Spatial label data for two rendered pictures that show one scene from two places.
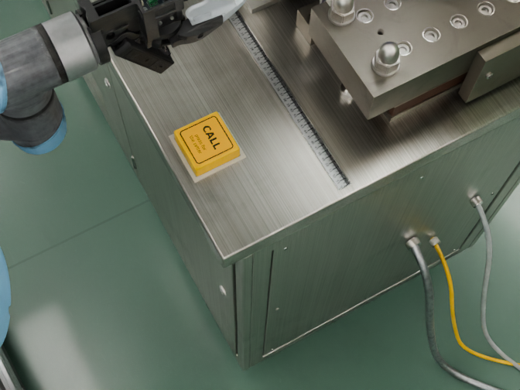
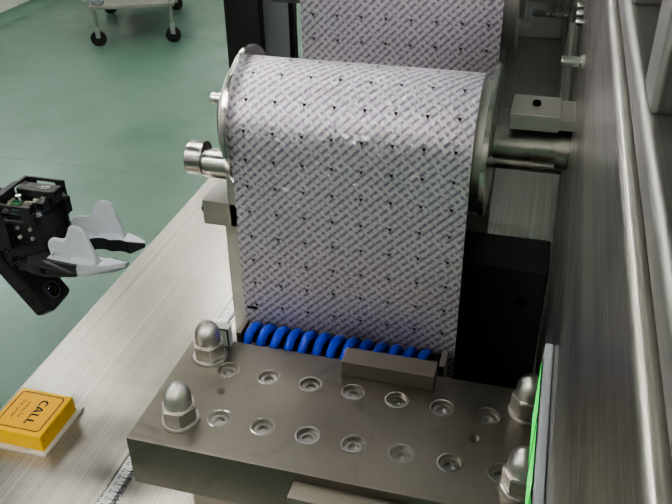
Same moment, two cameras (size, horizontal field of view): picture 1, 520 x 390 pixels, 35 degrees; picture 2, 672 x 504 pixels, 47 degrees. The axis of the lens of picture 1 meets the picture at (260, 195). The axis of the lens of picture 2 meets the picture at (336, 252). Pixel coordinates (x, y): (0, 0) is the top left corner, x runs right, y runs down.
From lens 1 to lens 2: 84 cm
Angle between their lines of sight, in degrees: 44
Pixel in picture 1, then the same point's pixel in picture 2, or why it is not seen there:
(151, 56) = (16, 278)
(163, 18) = (24, 234)
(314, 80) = not seen: hidden behind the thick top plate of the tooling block
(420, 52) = (228, 433)
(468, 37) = (295, 455)
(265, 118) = (107, 440)
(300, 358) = not seen: outside the picture
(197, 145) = (17, 410)
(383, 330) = not seen: outside the picture
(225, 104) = (99, 405)
